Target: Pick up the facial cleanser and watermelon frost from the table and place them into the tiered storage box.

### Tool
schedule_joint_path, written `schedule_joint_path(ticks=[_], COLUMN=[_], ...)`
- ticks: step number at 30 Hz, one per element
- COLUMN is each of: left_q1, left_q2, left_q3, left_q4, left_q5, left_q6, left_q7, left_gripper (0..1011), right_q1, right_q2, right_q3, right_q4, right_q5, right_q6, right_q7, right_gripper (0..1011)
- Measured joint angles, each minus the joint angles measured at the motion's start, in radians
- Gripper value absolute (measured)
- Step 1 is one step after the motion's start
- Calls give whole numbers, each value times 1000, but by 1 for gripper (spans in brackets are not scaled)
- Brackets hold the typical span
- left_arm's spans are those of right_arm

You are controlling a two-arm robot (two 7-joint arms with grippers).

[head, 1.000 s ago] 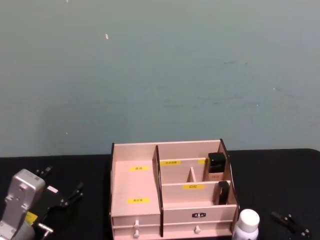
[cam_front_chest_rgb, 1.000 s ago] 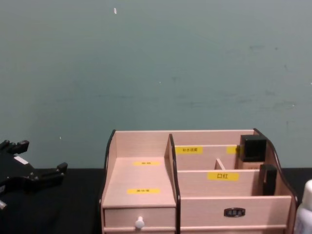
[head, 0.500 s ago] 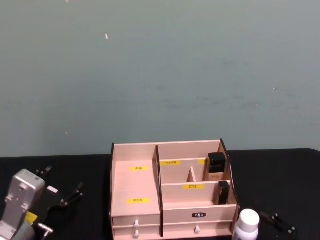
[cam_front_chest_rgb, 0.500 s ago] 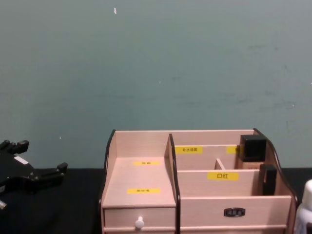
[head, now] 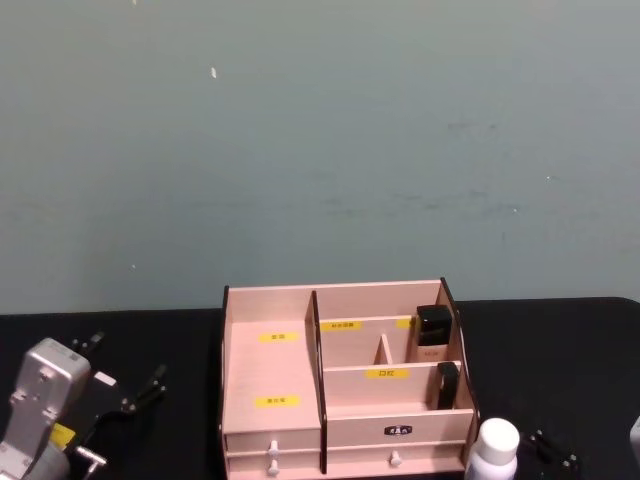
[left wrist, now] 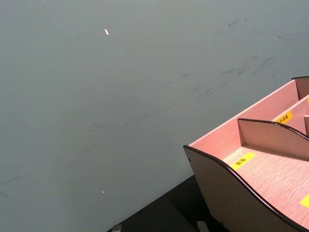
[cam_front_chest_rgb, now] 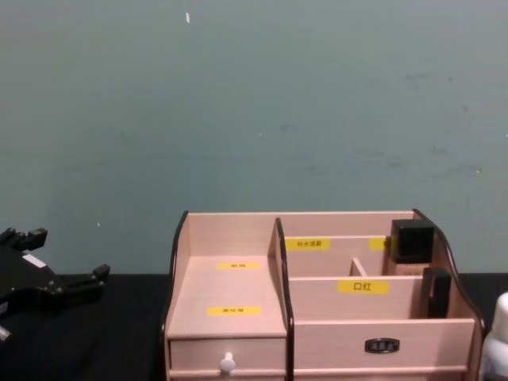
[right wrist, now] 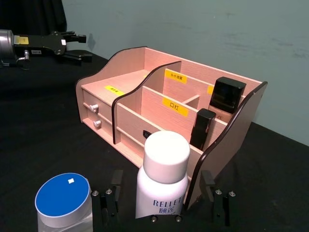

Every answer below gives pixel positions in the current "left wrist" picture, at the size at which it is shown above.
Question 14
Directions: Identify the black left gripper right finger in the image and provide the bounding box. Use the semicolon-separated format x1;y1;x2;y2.
196;220;209;232

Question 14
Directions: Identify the black table cloth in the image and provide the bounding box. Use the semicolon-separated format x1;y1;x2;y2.
105;174;229;232

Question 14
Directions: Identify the brown compartment tray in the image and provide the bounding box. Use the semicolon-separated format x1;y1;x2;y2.
183;76;309;232

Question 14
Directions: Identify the pale grey wall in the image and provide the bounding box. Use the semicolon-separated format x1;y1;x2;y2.
0;0;309;232

